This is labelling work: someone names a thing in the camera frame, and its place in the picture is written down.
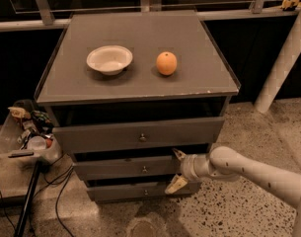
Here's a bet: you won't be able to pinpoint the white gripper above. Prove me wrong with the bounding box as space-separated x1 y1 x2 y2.
165 148 203 195

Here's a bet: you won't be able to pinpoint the clutter items in bin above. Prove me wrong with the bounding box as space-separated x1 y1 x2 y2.
8 107 53 150

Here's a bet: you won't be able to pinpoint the white diagonal pole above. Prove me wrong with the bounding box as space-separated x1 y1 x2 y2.
254 9 301 114

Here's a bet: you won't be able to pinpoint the white bowl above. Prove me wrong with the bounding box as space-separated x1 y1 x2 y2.
86 45 133 75

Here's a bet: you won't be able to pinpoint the black pole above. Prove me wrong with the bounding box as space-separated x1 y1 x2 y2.
14 161 42 237

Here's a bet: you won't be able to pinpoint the metal railing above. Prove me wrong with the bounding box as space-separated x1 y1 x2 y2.
0 0 301 32

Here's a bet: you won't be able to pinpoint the grey drawer cabinet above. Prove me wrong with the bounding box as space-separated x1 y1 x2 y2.
34 10 241 203

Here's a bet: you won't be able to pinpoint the grey drawer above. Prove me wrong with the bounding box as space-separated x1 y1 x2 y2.
53 117 224 153
85 178 203 203
74 155 181 181

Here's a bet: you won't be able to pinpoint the grey bottom drawer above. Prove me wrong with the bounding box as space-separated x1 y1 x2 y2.
85 178 203 203

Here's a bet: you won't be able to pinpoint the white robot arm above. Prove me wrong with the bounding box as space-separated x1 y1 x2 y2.
165 146 301 237

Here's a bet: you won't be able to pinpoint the black cable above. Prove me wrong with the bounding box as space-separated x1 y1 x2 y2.
0 155 77 237

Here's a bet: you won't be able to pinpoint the orange fruit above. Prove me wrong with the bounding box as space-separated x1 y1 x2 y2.
156 51 178 76

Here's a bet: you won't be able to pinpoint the grey top drawer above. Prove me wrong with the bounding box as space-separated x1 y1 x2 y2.
53 117 224 153

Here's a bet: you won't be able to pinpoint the yellow clamp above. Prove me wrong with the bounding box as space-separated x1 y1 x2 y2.
281 0 301 11

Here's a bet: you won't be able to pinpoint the clear plastic bin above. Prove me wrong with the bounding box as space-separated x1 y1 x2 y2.
0 100 61 166

